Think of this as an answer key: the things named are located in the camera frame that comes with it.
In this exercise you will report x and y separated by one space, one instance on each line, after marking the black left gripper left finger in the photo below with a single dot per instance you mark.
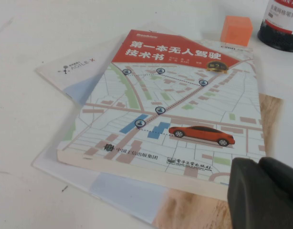
244 190

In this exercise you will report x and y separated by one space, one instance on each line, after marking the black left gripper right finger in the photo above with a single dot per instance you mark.
282 195

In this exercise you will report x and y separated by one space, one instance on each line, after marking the black mesh pen holder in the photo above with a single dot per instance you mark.
280 23

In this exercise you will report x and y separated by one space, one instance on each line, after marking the wood pattern brochure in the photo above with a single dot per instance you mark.
127 190

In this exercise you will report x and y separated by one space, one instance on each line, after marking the map cover book with car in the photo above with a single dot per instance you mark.
160 95

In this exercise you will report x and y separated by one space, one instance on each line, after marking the orange foam cube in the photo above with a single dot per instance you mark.
236 31

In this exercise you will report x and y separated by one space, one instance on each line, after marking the white AgileX brochure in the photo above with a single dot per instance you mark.
72 71

